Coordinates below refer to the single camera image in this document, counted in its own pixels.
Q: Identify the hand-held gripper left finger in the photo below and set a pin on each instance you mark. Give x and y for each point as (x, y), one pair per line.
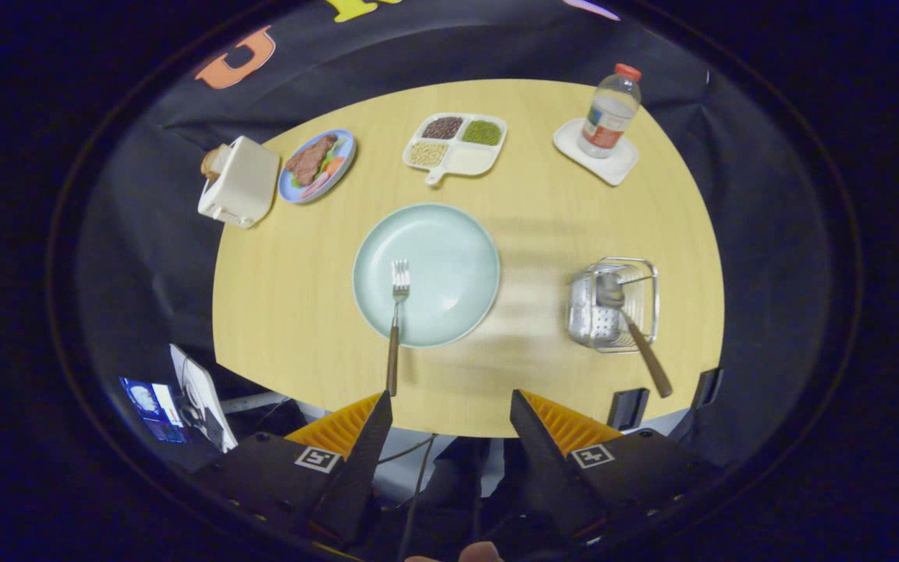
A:
(364, 468)

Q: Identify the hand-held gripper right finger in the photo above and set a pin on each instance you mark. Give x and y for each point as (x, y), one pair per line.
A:
(543, 468)

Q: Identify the black table clamp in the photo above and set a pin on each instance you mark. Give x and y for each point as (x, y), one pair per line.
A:
(707, 388)
(627, 407)

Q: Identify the light green round plate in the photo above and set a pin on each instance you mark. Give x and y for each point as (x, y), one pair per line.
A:
(449, 273)

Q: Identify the lit laptop screen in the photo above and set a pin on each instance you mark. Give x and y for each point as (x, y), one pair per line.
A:
(153, 410)

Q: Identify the black backdrop cloth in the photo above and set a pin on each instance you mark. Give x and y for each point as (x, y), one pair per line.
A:
(145, 265)

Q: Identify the sliced vegetables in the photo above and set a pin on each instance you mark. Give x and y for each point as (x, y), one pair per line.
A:
(328, 172)

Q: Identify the white toaster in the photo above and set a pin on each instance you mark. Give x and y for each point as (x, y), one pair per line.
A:
(246, 183)

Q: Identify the white square coaster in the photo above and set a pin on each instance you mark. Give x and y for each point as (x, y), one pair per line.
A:
(613, 165)

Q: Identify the cooked steak piece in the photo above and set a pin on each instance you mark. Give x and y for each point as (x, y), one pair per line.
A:
(307, 160)

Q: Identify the blue plate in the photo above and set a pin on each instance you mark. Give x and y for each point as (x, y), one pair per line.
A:
(344, 152)

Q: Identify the white divided tray with beans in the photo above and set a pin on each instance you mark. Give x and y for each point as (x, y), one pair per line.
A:
(469, 160)

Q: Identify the toasted bread slice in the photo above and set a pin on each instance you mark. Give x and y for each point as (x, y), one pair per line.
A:
(211, 162)

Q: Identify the clear bottle with red cap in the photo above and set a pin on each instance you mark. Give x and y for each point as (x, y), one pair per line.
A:
(609, 113)

